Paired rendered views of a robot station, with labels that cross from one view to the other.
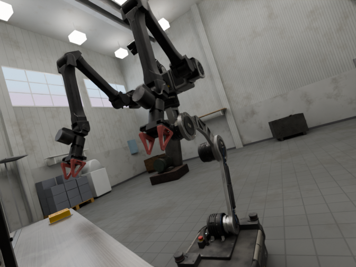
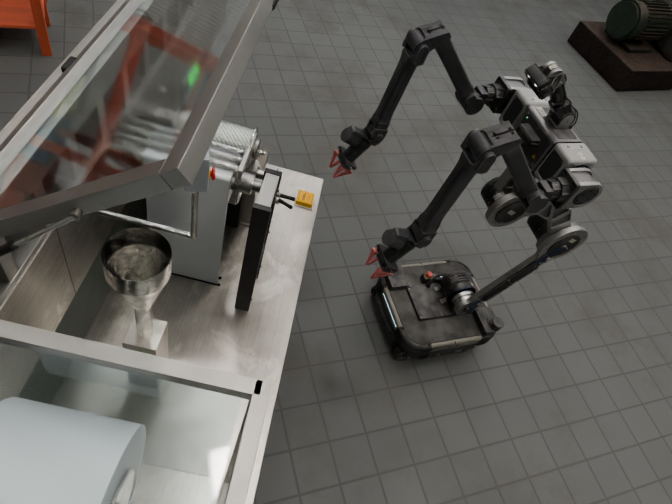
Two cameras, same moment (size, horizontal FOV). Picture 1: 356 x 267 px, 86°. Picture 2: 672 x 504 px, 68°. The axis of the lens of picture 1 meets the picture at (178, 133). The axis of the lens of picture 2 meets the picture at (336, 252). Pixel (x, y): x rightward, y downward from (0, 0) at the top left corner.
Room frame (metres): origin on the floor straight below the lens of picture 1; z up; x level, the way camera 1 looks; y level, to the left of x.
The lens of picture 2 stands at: (-0.44, -0.31, 2.45)
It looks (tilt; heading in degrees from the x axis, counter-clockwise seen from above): 51 degrees down; 27
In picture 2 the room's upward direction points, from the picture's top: 23 degrees clockwise
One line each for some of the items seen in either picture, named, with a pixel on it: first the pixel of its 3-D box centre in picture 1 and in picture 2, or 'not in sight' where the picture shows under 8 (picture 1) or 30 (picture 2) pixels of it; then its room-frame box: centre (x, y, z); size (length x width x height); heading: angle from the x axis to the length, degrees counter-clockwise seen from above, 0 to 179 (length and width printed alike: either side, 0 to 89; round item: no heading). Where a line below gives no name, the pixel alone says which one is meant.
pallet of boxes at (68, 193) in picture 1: (65, 193); not in sight; (6.04, 3.91, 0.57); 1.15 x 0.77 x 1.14; 152
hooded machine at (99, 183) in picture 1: (95, 178); not in sight; (7.14, 3.42, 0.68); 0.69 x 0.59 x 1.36; 152
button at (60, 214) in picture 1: (59, 215); (305, 198); (0.77, 0.55, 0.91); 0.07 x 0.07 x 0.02; 38
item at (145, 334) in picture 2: not in sight; (144, 329); (-0.13, 0.28, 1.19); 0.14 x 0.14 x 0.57
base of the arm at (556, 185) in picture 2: (188, 68); (554, 189); (1.13, -0.18, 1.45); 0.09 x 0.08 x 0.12; 62
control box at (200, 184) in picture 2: not in sight; (200, 165); (0.05, 0.33, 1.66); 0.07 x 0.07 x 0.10; 56
